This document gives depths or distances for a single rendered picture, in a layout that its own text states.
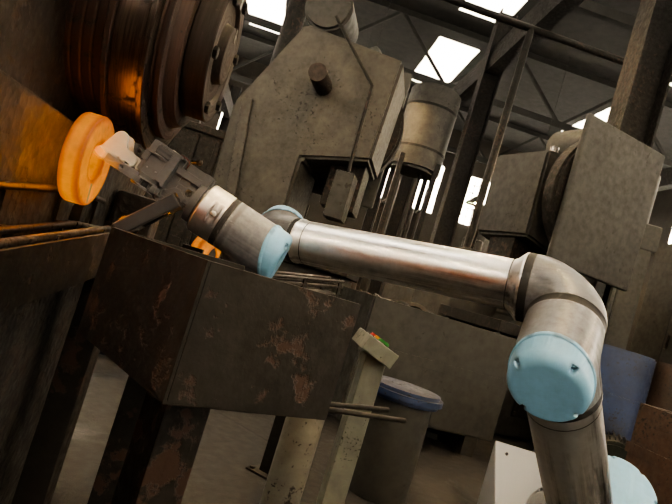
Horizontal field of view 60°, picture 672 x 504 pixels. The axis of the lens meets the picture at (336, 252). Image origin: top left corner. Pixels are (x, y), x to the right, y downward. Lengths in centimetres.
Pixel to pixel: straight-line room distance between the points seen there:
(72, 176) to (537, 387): 76
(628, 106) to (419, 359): 326
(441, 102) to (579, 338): 954
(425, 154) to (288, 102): 619
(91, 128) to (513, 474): 125
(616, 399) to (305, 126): 266
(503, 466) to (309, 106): 292
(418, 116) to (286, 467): 877
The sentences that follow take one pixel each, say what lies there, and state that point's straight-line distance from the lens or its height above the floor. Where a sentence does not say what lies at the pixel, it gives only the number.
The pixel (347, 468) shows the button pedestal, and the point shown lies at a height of 19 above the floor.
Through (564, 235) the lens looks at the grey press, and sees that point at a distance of 440.
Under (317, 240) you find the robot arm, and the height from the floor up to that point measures 80.
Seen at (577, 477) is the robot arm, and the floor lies 56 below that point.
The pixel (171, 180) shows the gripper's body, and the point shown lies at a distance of 103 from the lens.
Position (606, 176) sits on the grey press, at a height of 205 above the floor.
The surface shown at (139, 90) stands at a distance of 111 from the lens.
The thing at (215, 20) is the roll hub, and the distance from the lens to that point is 117.
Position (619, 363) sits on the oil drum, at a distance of 419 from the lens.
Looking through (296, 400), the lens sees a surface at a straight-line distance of 65.
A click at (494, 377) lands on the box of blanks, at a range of 366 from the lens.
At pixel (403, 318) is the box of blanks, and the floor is 67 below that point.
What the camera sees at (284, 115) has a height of 172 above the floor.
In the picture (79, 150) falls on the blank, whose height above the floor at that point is 81.
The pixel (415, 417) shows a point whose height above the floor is 34.
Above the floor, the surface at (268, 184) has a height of 124.
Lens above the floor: 73
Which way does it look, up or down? 3 degrees up
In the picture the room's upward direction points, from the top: 17 degrees clockwise
